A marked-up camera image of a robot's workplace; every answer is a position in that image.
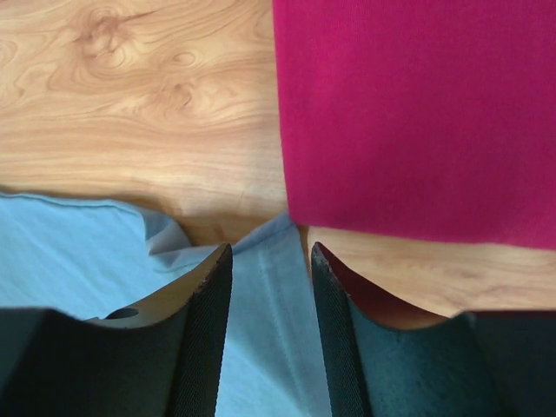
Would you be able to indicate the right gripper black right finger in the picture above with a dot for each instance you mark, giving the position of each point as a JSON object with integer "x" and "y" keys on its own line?
{"x": 387, "y": 357}

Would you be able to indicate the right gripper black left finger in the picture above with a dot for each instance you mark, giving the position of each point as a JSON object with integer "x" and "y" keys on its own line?
{"x": 160, "y": 356}

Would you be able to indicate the grey-blue t-shirt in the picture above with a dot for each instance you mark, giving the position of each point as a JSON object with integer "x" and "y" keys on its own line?
{"x": 89, "y": 258}

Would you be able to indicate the folded magenta t-shirt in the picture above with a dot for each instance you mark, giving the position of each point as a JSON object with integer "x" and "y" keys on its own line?
{"x": 432, "y": 120}

